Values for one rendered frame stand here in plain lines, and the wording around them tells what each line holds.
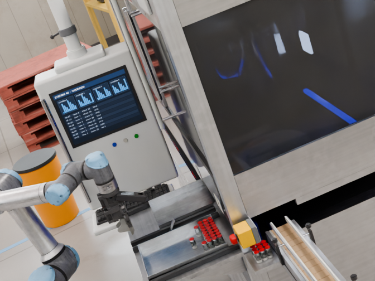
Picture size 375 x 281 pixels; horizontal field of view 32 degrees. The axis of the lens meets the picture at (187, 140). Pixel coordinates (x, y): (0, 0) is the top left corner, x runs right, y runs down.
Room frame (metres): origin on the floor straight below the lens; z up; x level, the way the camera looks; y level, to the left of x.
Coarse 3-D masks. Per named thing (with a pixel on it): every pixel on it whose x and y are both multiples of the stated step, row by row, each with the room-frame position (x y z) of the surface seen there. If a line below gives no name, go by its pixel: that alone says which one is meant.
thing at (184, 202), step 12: (168, 192) 2.79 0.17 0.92; (180, 192) 2.80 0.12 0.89; (192, 192) 2.77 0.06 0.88; (204, 192) 2.73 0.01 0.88; (156, 204) 2.78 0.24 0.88; (168, 204) 2.75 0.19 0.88; (180, 204) 2.70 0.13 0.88; (192, 204) 2.66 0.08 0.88; (204, 204) 2.62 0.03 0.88; (216, 204) 2.55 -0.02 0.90; (156, 216) 2.67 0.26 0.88; (168, 216) 2.63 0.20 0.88; (180, 216) 2.54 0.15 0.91
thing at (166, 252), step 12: (204, 216) 2.46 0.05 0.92; (180, 228) 2.45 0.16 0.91; (192, 228) 2.45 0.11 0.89; (156, 240) 2.44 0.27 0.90; (168, 240) 2.44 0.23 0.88; (180, 240) 2.40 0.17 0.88; (204, 240) 2.34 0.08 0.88; (144, 252) 2.41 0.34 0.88; (156, 252) 2.38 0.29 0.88; (168, 252) 2.35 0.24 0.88; (180, 252) 2.32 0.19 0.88; (192, 252) 2.28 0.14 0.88; (204, 252) 2.20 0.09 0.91; (144, 264) 2.27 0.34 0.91; (156, 264) 2.29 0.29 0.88; (168, 264) 2.26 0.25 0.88; (180, 264) 2.19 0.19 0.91; (156, 276) 2.18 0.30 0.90
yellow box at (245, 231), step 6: (240, 222) 2.13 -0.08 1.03; (246, 222) 2.11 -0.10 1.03; (252, 222) 2.10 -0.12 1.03; (234, 228) 2.11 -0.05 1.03; (240, 228) 2.09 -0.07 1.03; (246, 228) 2.08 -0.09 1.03; (252, 228) 2.06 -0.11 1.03; (240, 234) 2.06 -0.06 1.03; (246, 234) 2.06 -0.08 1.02; (252, 234) 2.06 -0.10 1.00; (240, 240) 2.06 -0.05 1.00; (246, 240) 2.06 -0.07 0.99; (252, 240) 2.06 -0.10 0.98; (258, 240) 2.06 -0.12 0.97; (246, 246) 2.06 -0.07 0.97
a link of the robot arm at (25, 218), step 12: (0, 180) 2.43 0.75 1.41; (12, 180) 2.46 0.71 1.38; (12, 216) 2.43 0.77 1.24; (24, 216) 2.42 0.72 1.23; (36, 216) 2.45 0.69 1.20; (24, 228) 2.41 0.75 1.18; (36, 228) 2.42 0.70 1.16; (36, 240) 2.40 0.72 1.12; (48, 240) 2.41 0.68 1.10; (48, 252) 2.40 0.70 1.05; (60, 252) 2.40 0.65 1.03; (72, 252) 2.44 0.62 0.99; (48, 264) 2.38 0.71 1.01; (60, 264) 2.37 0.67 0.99; (72, 264) 2.40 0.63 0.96
